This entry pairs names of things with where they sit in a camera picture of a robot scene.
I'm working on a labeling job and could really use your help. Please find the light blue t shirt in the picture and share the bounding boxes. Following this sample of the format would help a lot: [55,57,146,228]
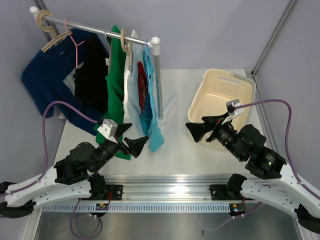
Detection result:
[140,52,165,153]

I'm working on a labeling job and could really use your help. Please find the light blue wire hanger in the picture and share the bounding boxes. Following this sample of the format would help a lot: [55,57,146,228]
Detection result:
[143,39,154,87]

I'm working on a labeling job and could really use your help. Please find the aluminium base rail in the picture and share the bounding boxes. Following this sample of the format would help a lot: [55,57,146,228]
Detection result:
[47,173,258,204]

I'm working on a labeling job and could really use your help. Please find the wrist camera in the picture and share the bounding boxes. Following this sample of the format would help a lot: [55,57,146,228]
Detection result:
[222,99,244,125]
[97,118,118,141]

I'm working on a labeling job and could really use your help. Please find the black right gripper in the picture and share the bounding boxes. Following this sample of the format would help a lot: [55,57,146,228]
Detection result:
[185,111,244,161]

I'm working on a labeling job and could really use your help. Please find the navy blue t shirt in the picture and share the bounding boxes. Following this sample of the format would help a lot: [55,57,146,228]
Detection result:
[21,28,105,121]

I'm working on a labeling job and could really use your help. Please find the metal clothes rack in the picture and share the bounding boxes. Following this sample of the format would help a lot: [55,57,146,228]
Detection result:
[29,6,179,125]

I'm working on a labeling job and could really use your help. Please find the white printed t shirt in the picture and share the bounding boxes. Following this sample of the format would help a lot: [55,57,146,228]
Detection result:
[123,43,146,139]

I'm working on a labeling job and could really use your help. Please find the green t shirt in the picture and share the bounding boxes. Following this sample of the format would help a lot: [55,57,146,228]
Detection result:
[94,24,132,161]

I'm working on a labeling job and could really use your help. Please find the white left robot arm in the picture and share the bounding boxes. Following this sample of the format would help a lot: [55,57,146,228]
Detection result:
[0,123,149,219]

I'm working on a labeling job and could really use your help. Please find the pink wire hanger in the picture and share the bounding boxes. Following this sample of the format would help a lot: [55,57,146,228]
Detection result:
[64,18,85,69]

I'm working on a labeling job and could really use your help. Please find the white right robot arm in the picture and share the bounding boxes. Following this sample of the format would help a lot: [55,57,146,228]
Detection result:
[185,114,320,234]

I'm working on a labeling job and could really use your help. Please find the white slotted cable duct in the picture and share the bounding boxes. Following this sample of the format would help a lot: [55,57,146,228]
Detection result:
[42,202,231,213]

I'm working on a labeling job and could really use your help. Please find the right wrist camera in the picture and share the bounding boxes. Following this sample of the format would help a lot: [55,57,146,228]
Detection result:
[222,99,244,125]

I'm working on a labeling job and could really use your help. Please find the black t shirt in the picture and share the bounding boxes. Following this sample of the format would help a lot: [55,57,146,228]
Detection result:
[74,35,109,113]

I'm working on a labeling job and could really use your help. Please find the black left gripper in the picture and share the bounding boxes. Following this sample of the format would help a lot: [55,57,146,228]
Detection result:
[91,123,149,174]

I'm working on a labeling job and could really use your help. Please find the cream laundry basket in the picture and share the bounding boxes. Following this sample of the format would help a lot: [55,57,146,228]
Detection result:
[187,68,257,153]

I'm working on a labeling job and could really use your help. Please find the beige wooden hanger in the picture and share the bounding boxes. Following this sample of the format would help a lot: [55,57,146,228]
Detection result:
[120,28,133,72]
[35,10,72,53]

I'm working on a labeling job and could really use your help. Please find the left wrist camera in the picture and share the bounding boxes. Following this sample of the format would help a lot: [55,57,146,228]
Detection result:
[97,118,118,141]

